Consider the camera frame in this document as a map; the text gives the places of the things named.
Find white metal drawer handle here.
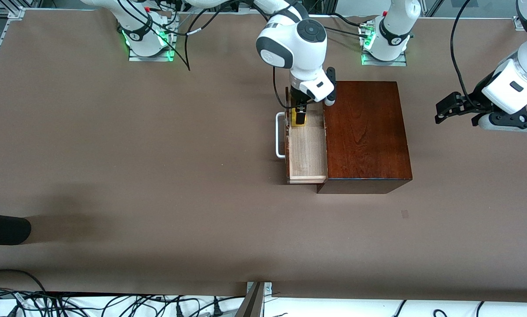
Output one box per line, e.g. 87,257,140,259
275,112,287,159

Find metal camera mount bar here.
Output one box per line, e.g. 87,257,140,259
235,282,273,317

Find black cable with white tag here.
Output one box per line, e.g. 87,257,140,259
174,0,240,72

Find dark brown wooden cabinet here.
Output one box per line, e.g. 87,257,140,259
317,81,413,195

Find wooden drawer with dark front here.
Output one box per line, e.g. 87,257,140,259
285,86,328,184

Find black cylinder object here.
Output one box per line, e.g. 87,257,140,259
0,213,32,246

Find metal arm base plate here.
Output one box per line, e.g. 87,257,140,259
128,48,176,63
361,52,408,67

